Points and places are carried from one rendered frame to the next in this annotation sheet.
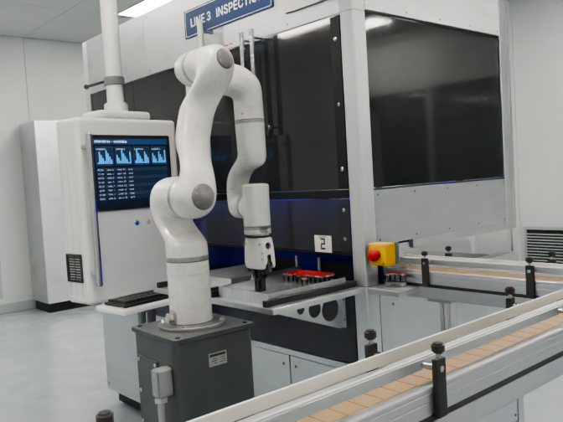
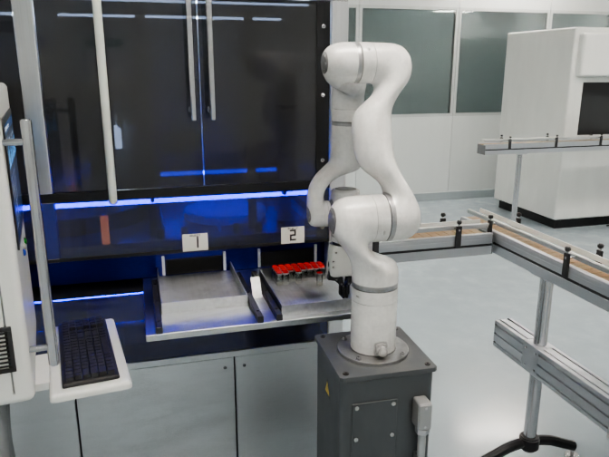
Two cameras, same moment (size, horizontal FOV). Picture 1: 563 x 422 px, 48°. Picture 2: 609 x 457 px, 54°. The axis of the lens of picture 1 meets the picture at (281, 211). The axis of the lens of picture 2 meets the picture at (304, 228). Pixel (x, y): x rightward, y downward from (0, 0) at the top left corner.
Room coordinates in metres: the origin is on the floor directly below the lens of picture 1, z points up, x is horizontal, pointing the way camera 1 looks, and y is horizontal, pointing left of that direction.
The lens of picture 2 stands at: (1.30, 1.68, 1.59)
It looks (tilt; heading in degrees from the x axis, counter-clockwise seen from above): 15 degrees down; 296
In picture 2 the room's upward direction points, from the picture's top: straight up
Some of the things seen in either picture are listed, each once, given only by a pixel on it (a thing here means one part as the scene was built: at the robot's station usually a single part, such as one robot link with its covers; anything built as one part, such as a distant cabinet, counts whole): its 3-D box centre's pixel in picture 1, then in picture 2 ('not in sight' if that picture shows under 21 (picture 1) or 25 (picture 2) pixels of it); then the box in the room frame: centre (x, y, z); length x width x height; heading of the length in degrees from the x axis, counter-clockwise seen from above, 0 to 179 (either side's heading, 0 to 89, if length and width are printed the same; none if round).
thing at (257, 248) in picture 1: (258, 250); (344, 257); (1.93, 0.08, 1.04); 0.10 x 0.08 x 0.11; 41
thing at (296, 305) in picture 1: (260, 288); (255, 296); (2.24, 0.09, 0.87); 0.70 x 0.48 x 0.02; 41
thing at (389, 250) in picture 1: (383, 253); not in sight; (2.05, -0.33, 1.00); 0.08 x 0.07 x 0.07; 131
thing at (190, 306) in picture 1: (189, 292); (373, 317); (1.77, 0.27, 0.95); 0.19 x 0.19 x 0.18
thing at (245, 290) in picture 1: (282, 286); (308, 286); (2.08, 0.01, 0.90); 0.34 x 0.26 x 0.04; 131
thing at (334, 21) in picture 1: (339, 134); (323, 125); (2.14, -0.21, 1.40); 0.04 x 0.01 x 0.80; 41
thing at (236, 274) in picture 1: (246, 274); (199, 285); (2.41, 0.15, 0.90); 0.34 x 0.26 x 0.04; 131
